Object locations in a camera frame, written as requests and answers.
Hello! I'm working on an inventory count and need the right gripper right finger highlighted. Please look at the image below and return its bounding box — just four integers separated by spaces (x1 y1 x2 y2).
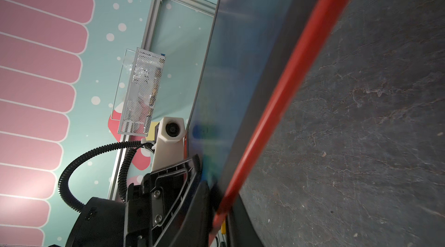
227 203 264 247

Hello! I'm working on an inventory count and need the red writing tablet top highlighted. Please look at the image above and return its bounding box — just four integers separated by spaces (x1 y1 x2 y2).
187 0 349 233

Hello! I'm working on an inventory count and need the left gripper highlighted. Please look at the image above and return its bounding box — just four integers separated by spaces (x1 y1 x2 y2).
124 155 202 247

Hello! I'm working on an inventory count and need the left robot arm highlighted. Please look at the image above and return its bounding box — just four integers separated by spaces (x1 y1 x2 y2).
58 141 209 247

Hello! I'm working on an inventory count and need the clear plastic bag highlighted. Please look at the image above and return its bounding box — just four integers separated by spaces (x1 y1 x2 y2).
129 66 156 106

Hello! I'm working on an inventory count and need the white wire wall basket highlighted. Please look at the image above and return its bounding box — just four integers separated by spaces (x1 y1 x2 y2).
111 48 165 136

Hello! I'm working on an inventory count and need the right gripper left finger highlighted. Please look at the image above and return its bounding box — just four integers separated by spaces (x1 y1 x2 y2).
170 181 211 247

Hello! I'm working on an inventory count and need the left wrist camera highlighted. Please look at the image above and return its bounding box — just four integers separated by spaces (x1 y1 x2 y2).
152 117 185 172

